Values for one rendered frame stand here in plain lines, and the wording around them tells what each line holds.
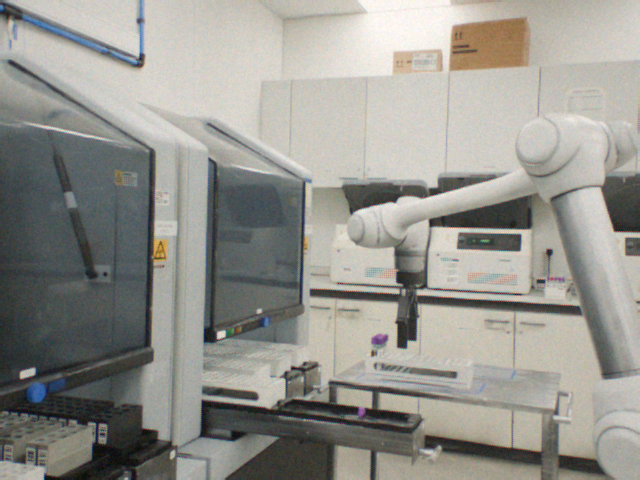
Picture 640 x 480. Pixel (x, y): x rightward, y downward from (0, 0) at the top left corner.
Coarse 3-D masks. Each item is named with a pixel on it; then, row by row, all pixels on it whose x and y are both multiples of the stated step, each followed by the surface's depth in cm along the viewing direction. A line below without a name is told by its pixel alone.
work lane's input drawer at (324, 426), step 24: (216, 408) 164; (240, 408) 163; (264, 408) 161; (288, 408) 167; (312, 408) 167; (336, 408) 167; (264, 432) 160; (288, 432) 158; (312, 432) 156; (336, 432) 154; (360, 432) 152; (384, 432) 150; (408, 432) 150; (408, 456) 149; (432, 456) 150
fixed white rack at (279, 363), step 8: (208, 352) 203; (216, 352) 203; (224, 352) 203; (232, 352) 204; (240, 352) 204; (248, 352) 205; (256, 352) 204; (264, 352) 205; (240, 360) 198; (248, 360) 197; (256, 360) 196; (264, 360) 195; (272, 360) 194; (280, 360) 195; (288, 360) 201; (272, 368) 194; (280, 368) 195; (288, 368) 201
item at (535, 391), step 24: (336, 384) 190; (360, 384) 188; (384, 384) 187; (408, 384) 188; (480, 384) 192; (504, 384) 193; (528, 384) 194; (552, 384) 195; (504, 408) 174; (528, 408) 172; (552, 408) 170; (552, 432) 172; (336, 456) 192; (552, 456) 171
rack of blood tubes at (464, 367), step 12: (372, 360) 194; (384, 360) 193; (396, 360) 191; (408, 360) 190; (420, 360) 191; (432, 360) 192; (444, 360) 193; (456, 360) 193; (468, 360) 194; (372, 372) 194; (384, 372) 193; (396, 372) 192; (408, 372) 200; (420, 372) 199; (432, 372) 198; (444, 372) 197; (456, 372) 196; (468, 372) 185; (432, 384) 188; (444, 384) 187; (456, 384) 186; (468, 384) 185
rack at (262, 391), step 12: (204, 372) 177; (216, 372) 177; (228, 372) 176; (204, 384) 167; (216, 384) 166; (228, 384) 165; (240, 384) 164; (252, 384) 164; (264, 384) 164; (276, 384) 165; (204, 396) 167; (216, 396) 173; (228, 396) 175; (240, 396) 175; (252, 396) 174; (264, 396) 162; (276, 396) 165
